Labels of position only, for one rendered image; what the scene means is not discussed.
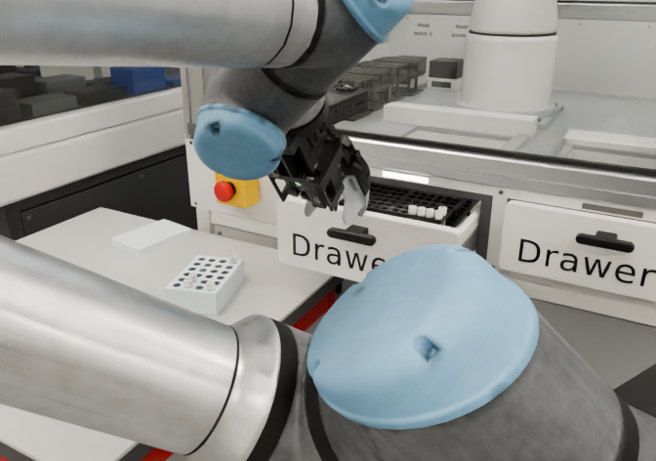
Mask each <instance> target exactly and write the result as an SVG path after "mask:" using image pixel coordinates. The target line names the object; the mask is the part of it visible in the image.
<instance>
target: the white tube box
mask: <svg viewBox="0 0 656 461"><path fill-rule="evenodd" d="M192 272H195V273H196V274H197V281H196V282H192V287H191V288H185V286H184V279H186V278H189V276H188V275H189V274H190V273H192ZM244 279H245V275H244V260H242V259H237V263H236V264H231V263H230V262H229V258H224V257H214V256H204V255H197V256H196V257H195V258H194V259H193V260H192V261H191V262H190V263H189V264H188V265H187V266H186V267H185V268H184V269H183V270H182V271H181V272H180V273H179V274H178V275H177V276H176V277H175V278H174V279H173V280H172V281H171V282H170V283H169V284H168V285H167V286H166V288H165V294H166V301H167V302H170V303H172V304H175V305H178V306H180V307H183V308H185V309H188V310H190V311H193V312H195V313H198V314H212V315H218V314H219V312H220V311H221V310H222V309H223V307H224V306H225V305H226V303H227V302H228V300H229V299H230V298H231V296H232V295H233V294H234V292H235V291H236V290H237V288H238V287H239V286H240V284H241V283H242V282H243V280H244ZM210 280H213V281H215V290H213V291H208V290H207V281H210Z"/></svg>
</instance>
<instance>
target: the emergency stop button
mask: <svg viewBox="0 0 656 461"><path fill-rule="evenodd" d="M214 194H215V196H216V197H217V198H218V199H219V201H221V202H228V201H230V200H231V199H232V197H233V189H232V187H231V185H230V184H229V183H228V182H225V181H220V182H217V183H216V184H215V186H214Z"/></svg>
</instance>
